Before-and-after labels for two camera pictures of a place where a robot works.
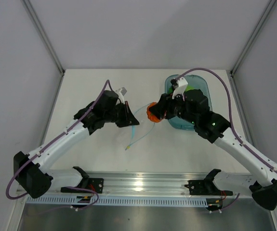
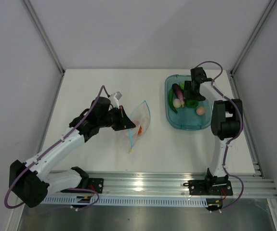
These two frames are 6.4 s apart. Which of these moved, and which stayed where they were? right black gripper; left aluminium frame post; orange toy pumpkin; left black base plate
Moved: orange toy pumpkin; right black gripper
Stayed: left black base plate; left aluminium frame post
